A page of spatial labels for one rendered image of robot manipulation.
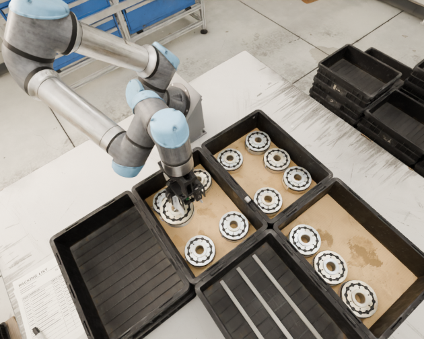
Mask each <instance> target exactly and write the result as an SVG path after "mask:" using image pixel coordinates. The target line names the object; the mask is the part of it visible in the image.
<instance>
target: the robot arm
mask: <svg viewBox="0 0 424 339"><path fill-rule="evenodd" d="M1 52H2V56H3V60H4V62H5V65H6V67H7V69H8V71H9V72H10V74H11V76H12V77H13V79H14V80H15V82H16V83H17V84H18V85H19V86H20V87H21V88H22V90H23V91H24V92H26V93H27V94H28V95H29V96H30V97H31V98H33V99H34V100H37V101H43V102H44V103H45V104H46V105H47V106H49V107H50V108H52V109H53V110H54V111H55V112H56V113H57V114H59V115H60V116H62V117H63V118H64V119H65V120H66V121H67V122H69V123H70V124H71V125H73V126H74V127H75V128H76V129H77V130H79V131H80V132H81V133H83V134H84V135H85V136H86V137H87V138H89V139H90V140H91V141H93V142H94V143H95V144H97V146H99V147H100V148H101V149H103V150H104V151H105V152H107V154H109V155H110V156H111V157H113V160H112V168H113V170H114V172H115V173H117V174H118V175H120V176H122V177H125V178H134V177H136V176H137V175H138V174H139V172H140V171H141V170H142V168H143V166H144V165H145V162H146V161H147V158H148V157H149V155H150V153H151V151H152V149H153V147H154V146H155V145H156V147H157V150H158V153H159V155H160V161H159V162H158V163H157V164H158V165H159V167H160V169H161V170H162V171H163V172H164V173H165V175H167V177H169V180H168V182H167V183H166V185H167V188H165V189H166V193H165V195H166V198H167V199H168V200H169V201H170V202H171V204H172V205H173V206H174V208H175V209H176V210H178V211H180V212H181V213H182V214H183V215H185V214H184V211H185V207H184V204H185V205H187V204H188V203H192V202H195V200H196V201H197V202H198V201H200V202H201V203H203V201H202V200H201V199H202V195H203V196H204V197H206V196H205V187H204V186H203V184H202V183H201V182H200V181H199V180H198V178H197V176H196V175H195V174H194V173H193V171H194V162H193V158H192V152H193V150H192V149H191V145H190V137H189V128H188V124H187V122H186V118H185V116H184V111H185V109H186V96H185V93H184V92H183V90H182V89H180V88H179V87H175V86H170V87H168V86H169V84H170V82H171V80H172V78H173V76H174V74H175V72H176V71H177V68H178V66H179V64H180V60H179V58H178V57H177V56H176V55H174V54H173V53H172V52H170V51H169V50H168V49H167V48H165V47H164V46H162V45H161V44H159V43H158V42H154V43H153V44H152V45H150V44H144V45H143V46H139V45H138V44H135V43H132V42H129V41H128V40H125V39H123V38H120V37H118V36H115V35H113V34H110V33H108V32H105V31H103V30H100V29H98V28H95V27H93V26H90V25H88V24H85V23H83V22H81V21H78V20H77V17H76V15H75V14H74V13H73V12H72V11H70V10H69V6H68V5H67V4H66V3H65V2H64V1H62V0H11V2H10V3H9V13H8V16H7V23H6V27H5V33H4V37H3V41H2V45H1ZM72 52H75V53H78V54H82V55H84V56H87V57H91V58H94V59H98V60H100V61H104V62H107V63H111V64H113V65H118V66H120V67H124V68H127V69H130V70H133V71H136V73H137V74H138V78H137V79H132V80H131V81H129V82H128V84H127V88H126V99H127V103H128V105H129V106H130V108H131V109H132V111H133V114H134V117H133V119H132V121H131V123H130V125H129V128H128V130H127V131H126V130H125V129H123V128H122V127H120V126H119V125H118V124H117V123H115V122H114V121H113V120H111V119H110V118H109V117H107V115H105V114H104V113H103V112H101V111H100V110H99V109H97V108H96V107H95V106H93V105H92V104H91V103H89V102H88V101H87V100H86V99H85V98H83V97H82V96H81V95H79V94H78V93H77V92H76V91H74V90H73V89H72V88H70V87H69V86H68V85H67V84H66V83H64V82H63V81H61V76H60V75H59V74H58V73H57V72H56V71H55V70H54V69H53V63H54V61H55V57H56V54H57V53H59V54H63V55H69V54H71V53H72ZM201 189H203V191H202V190H201ZM180 201H181V202H180ZM181 203H182V204H181Z"/></svg>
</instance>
